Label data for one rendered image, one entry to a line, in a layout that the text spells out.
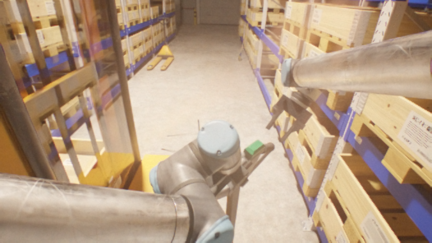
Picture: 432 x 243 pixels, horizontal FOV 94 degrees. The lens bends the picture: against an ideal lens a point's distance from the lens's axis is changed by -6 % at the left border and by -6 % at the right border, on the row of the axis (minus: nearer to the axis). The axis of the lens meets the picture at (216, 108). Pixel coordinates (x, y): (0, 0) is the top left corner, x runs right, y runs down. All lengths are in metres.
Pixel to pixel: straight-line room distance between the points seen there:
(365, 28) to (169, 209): 1.53
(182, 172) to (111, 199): 0.18
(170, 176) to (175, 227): 0.14
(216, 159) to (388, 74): 0.34
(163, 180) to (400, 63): 0.44
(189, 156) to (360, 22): 1.39
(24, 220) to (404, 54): 0.46
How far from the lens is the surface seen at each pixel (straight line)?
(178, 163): 0.48
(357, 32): 1.64
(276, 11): 6.24
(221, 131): 0.48
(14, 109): 0.72
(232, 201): 1.04
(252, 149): 0.77
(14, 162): 0.83
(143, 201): 0.34
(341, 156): 1.72
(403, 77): 0.35
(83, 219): 0.30
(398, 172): 1.30
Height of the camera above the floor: 1.90
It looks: 28 degrees down
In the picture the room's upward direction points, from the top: 2 degrees clockwise
